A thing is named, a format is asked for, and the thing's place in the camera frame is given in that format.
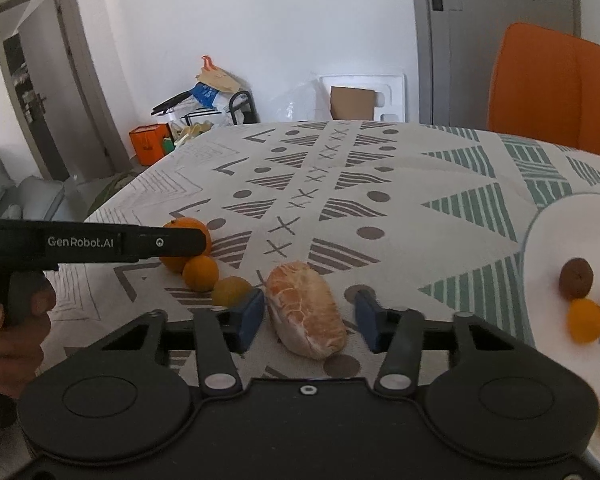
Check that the person's left hand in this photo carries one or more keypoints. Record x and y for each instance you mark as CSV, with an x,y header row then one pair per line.
x,y
15,360

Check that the large orange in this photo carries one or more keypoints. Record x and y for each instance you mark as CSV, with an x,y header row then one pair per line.
x,y
172,264

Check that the white bowl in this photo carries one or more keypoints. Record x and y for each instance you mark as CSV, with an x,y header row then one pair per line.
x,y
545,260

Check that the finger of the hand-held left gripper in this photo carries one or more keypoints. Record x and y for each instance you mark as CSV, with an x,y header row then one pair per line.
x,y
177,242

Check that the grey doorway frame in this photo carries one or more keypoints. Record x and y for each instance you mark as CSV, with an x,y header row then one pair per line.
x,y
87,85

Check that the green floor mat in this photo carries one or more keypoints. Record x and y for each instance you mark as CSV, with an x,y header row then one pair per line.
x,y
110,192

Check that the blue and white bag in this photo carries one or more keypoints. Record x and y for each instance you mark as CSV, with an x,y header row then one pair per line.
x,y
207,95

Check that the white box black frame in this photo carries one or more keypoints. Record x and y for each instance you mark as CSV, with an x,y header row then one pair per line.
x,y
205,117

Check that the clear plastic bag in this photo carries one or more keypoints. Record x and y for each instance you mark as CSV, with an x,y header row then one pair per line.
x,y
300,102

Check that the white foam board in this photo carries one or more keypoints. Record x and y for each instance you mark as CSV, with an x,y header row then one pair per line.
x,y
392,95

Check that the brown cardboard piece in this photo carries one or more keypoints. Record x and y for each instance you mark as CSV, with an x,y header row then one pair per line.
x,y
352,104

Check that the orange chair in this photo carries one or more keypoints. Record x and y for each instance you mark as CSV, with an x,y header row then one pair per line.
x,y
555,90

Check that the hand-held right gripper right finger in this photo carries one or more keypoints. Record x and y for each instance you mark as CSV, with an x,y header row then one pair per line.
x,y
367,322

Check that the grey cushion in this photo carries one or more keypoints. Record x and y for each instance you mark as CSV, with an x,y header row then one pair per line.
x,y
35,197

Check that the peeled pomelo piece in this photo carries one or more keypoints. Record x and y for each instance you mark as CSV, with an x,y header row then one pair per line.
x,y
305,315

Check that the grey door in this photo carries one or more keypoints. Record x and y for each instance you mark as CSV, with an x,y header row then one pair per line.
x,y
480,50

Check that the small orange tangerine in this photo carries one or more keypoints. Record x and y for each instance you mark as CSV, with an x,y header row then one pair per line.
x,y
200,273
586,320

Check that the dark red passionfruit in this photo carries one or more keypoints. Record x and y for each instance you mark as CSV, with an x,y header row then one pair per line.
x,y
576,277

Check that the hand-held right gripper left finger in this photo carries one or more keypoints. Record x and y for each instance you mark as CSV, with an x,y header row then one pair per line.
x,y
247,320

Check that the orange box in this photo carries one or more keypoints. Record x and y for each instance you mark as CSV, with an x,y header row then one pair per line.
x,y
147,144

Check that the green box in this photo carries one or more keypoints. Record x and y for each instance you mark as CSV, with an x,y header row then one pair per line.
x,y
168,145

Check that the patterned tablecloth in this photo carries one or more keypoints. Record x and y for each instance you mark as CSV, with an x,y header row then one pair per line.
x,y
380,185

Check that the black rack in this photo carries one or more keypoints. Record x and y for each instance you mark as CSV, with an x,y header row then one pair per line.
x,y
242,107

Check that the small yellow-green citrus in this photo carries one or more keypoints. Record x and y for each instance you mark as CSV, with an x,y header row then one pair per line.
x,y
230,291

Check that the black flat item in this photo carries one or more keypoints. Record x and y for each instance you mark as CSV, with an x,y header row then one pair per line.
x,y
172,102

